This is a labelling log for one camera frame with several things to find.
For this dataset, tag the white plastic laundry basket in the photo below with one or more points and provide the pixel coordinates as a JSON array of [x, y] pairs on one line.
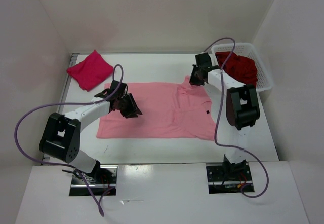
[[265, 81]]

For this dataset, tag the magenta t shirt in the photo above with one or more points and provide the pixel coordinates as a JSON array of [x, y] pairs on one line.
[[91, 72]]

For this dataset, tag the light pink t shirt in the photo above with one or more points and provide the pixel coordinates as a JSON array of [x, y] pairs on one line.
[[169, 110]]

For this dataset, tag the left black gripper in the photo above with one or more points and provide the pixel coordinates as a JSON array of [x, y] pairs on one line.
[[133, 109]]

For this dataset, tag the dark red t shirt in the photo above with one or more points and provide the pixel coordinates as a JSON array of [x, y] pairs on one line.
[[242, 69]]

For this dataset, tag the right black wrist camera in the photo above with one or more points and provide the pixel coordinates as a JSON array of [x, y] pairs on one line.
[[203, 60]]

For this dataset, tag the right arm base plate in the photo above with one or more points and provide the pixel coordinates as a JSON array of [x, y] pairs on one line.
[[219, 183]]

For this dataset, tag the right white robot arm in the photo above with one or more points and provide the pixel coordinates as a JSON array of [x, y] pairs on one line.
[[241, 110]]

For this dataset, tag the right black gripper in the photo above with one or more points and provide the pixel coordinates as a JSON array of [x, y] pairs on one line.
[[192, 80]]

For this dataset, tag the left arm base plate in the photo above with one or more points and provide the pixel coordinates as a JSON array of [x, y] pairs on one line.
[[105, 182]]

